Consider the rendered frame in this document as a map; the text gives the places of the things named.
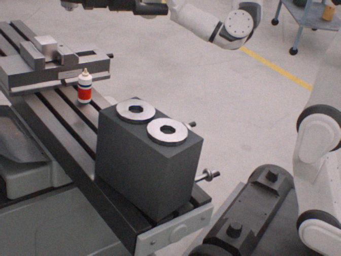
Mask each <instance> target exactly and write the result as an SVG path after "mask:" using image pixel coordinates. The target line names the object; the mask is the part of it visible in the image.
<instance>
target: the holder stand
mask: <svg viewBox="0 0 341 256"><path fill-rule="evenodd" d="M203 141H204V138H202V137H201V136H199V135H198V134H196V133H194V132H193V131H191V130H190V129H188V128H186V127H185V126H184V125H183V124H182V123H180V122H178V121H176V120H173V119H172V118H170V117H169V116H167V115H165V114H164V113H162V112H161V111H159V110H157V109H156V108H154V107H153V106H152V105H151V104H150V103H148V102H145V101H143V100H141V99H140V98H138V97H132V98H130V99H127V100H123V101H121V102H119V103H117V104H115V105H112V106H109V107H107V108H104V109H102V110H99V114H98V129H97V144H96V159H95V173H96V174H97V175H98V176H99V177H100V178H102V179H103V180H104V181H105V182H107V183H108V184H109V185H110V186H112V187H113V188H114V189H115V190H117V191H118V192H119V193H121V194H122V195H123V196H124V197H126V198H127V199H128V200H129V201H131V202H132V203H133V204H134V205H136V206H137V207H138V208H139V209H141V210H142V211H143V212H144V213H145V214H147V215H148V216H149V217H150V218H152V219H153V220H154V221H155V222H158V221H160V220H161V219H163V218H164V217H166V216H167V215H169V214H170V213H172V212H173V211H175V210H176V209H177V208H179V207H180V206H182V205H183V204H185V203H186V202H188V201H189V200H190V198H191V193H192V189H193V185H194V180H195V175H196V171H197V167H198V162H199V158H200V154H201V149H202V145H203Z"/></svg>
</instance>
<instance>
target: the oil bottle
mask: <svg viewBox="0 0 341 256"><path fill-rule="evenodd" d="M91 87H92V76H91V75H89V73H88V72H87V69H85V70H84V72H83V73H82V74H81V75H79V81H78V101H79V102H81V103H89V102H90V101H91Z"/></svg>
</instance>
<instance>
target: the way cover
mask: <svg viewBox="0 0 341 256"><path fill-rule="evenodd" d="M1 107H2V108H1ZM4 120H5V121H4ZM5 125H6V126H5ZM21 129H22V130H21ZM5 133H6V134H5ZM16 133H17V134H16ZM22 133H23V134H22ZM25 134H26V135H25ZM30 134H31V133H30V132H29V131H28V129H27V128H26V127H25V126H24V124H23V123H22V122H21V121H20V119H19V118H18V117H17V115H16V114H15V113H14V112H13V110H12V109H11V108H10V107H9V105H0V135H1V136H0V155H2V156H4V157H6V158H8V159H10V160H12V161H14V162H16V163H34V162H47V161H52V160H51V159H50V157H49V156H48V155H47V154H46V152H45V151H44V150H43V149H42V147H41V146H40V145H39V143H38V142H37V141H36V140H35V138H34V137H33V136H32V135H30ZM12 138H13V139H12ZM18 138H19V139H18ZM20 140H21V141H20ZM9 144H10V145H9ZM6 146H7V147H6ZM31 152H32V153H31ZM42 157H44V158H42Z"/></svg>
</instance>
